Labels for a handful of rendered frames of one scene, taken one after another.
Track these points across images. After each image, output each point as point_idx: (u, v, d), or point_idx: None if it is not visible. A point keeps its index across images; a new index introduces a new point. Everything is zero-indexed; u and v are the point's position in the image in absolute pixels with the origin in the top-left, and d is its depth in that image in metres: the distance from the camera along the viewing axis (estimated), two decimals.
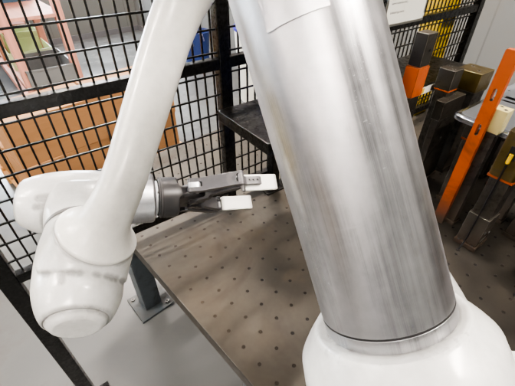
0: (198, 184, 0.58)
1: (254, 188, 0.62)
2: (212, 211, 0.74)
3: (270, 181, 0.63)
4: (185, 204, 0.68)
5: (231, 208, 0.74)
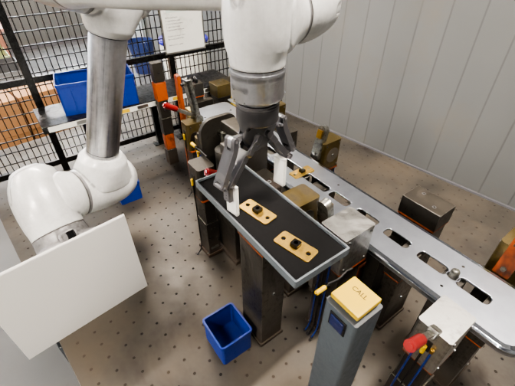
0: (283, 121, 0.65)
1: (285, 167, 0.71)
2: (227, 184, 0.60)
3: (280, 177, 0.74)
4: (241, 141, 0.58)
5: (238, 195, 0.63)
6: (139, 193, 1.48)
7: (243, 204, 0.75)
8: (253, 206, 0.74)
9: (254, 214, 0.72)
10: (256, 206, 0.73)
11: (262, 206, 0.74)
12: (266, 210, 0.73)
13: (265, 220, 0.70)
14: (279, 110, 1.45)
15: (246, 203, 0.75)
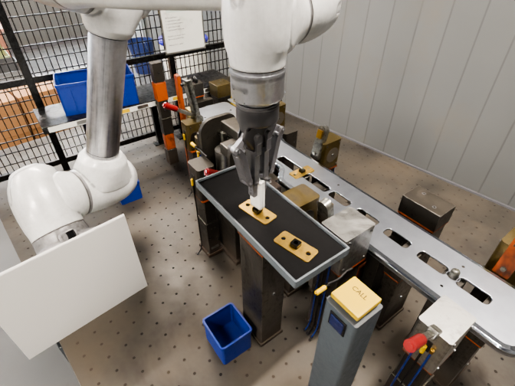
0: (277, 134, 0.66)
1: (264, 189, 0.69)
2: (251, 179, 0.64)
3: None
4: (243, 144, 0.59)
5: (262, 190, 0.68)
6: (139, 193, 1.48)
7: (243, 204, 0.75)
8: (253, 206, 0.74)
9: (254, 214, 0.72)
10: None
11: None
12: (266, 210, 0.73)
13: (265, 220, 0.70)
14: (279, 110, 1.45)
15: (246, 203, 0.75)
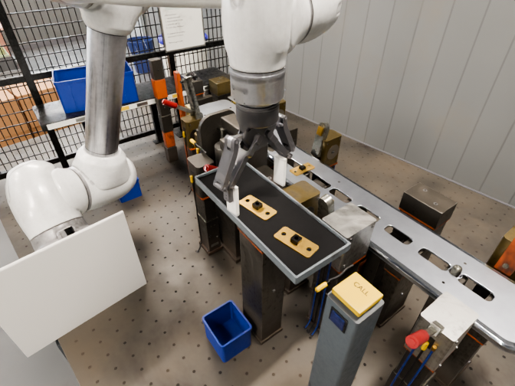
0: (283, 121, 0.65)
1: (285, 167, 0.71)
2: (227, 184, 0.60)
3: (280, 177, 0.74)
4: (241, 141, 0.58)
5: (238, 195, 0.63)
6: (139, 191, 1.47)
7: (243, 201, 0.74)
8: (253, 202, 0.73)
9: (254, 210, 0.71)
10: (256, 201, 0.72)
11: (262, 202, 0.73)
12: (266, 206, 0.72)
13: (265, 216, 0.70)
14: (279, 108, 1.45)
15: (246, 199, 0.74)
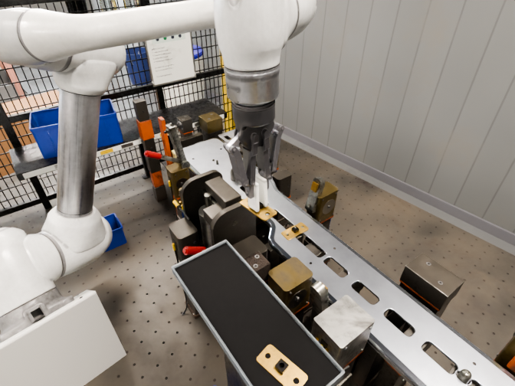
0: (277, 132, 0.66)
1: (266, 188, 0.69)
2: (247, 179, 0.64)
3: (263, 197, 0.72)
4: (239, 142, 0.59)
5: (258, 191, 0.68)
6: (123, 238, 1.39)
7: (244, 201, 0.74)
8: None
9: (254, 210, 0.71)
10: None
11: None
12: (267, 207, 0.72)
13: (264, 217, 0.70)
14: None
15: (247, 199, 0.74)
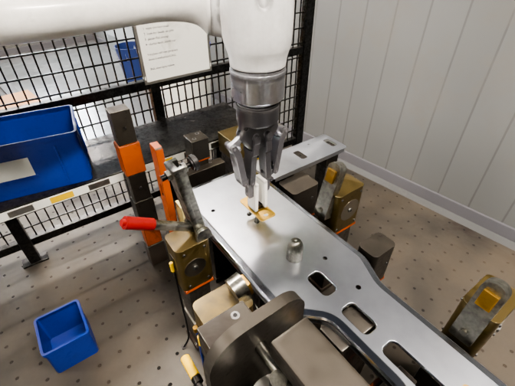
0: (281, 135, 0.65)
1: (267, 188, 0.69)
2: (246, 179, 0.64)
3: (263, 197, 0.72)
4: (241, 142, 0.59)
5: (258, 192, 0.68)
6: (92, 347, 0.80)
7: (244, 199, 0.74)
8: None
9: (253, 209, 0.72)
10: None
11: None
12: (266, 207, 0.72)
13: (263, 217, 0.70)
14: (352, 197, 0.77)
15: None
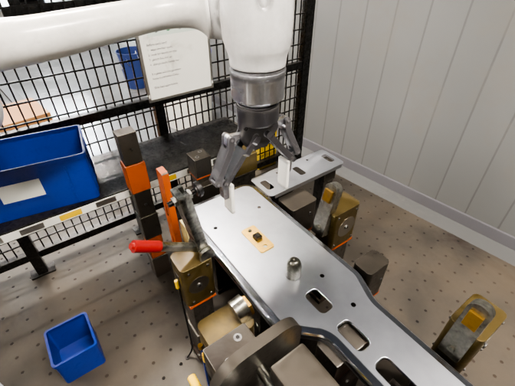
0: (287, 123, 0.64)
1: (288, 169, 0.70)
2: (222, 181, 0.60)
3: (283, 179, 0.73)
4: (237, 139, 0.59)
5: (234, 193, 0.64)
6: (99, 358, 0.84)
7: (245, 230, 0.80)
8: (254, 233, 0.79)
9: (253, 240, 0.77)
10: (257, 233, 0.78)
11: (263, 233, 0.79)
12: (265, 239, 0.78)
13: (262, 249, 0.75)
14: (348, 215, 0.81)
15: (249, 229, 0.80)
